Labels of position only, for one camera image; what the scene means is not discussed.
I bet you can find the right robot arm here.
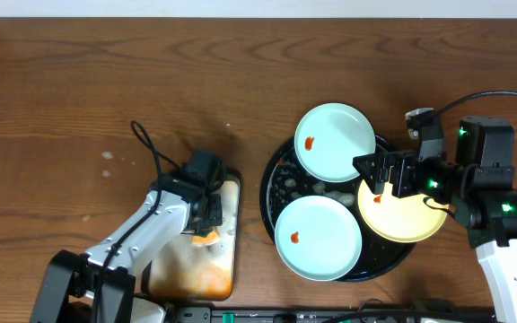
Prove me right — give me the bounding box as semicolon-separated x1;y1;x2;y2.
353;116;517;322

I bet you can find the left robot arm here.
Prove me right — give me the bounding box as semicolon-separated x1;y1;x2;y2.
30;150;227;322

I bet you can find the light blue plate bottom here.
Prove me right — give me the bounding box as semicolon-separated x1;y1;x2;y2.
275;196;363;282

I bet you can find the black round tray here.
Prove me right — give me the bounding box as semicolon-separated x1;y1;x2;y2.
259;138;415;283

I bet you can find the left black cable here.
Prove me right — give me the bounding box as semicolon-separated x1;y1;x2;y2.
92;119;183;323

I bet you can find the orange green sponge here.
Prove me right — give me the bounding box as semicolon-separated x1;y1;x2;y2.
192;227;221;247

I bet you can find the light blue plate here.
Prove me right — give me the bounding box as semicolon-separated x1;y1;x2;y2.
275;196;363;282
294;103;376;183

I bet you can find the right black cable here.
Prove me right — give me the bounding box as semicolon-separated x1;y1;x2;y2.
428;90;517;118

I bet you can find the yellow plate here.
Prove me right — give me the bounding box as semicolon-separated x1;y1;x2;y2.
357;181;448;243

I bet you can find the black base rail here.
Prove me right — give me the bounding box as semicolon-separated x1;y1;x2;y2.
165;307;496;323

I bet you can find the black cable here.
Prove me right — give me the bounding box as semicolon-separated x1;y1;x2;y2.
92;119;183;323
428;90;517;118

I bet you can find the light blue plate top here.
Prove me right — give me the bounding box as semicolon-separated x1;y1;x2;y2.
294;103;376;183

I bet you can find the black rectangular soapy tray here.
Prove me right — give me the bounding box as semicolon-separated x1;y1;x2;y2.
140;174;241;301

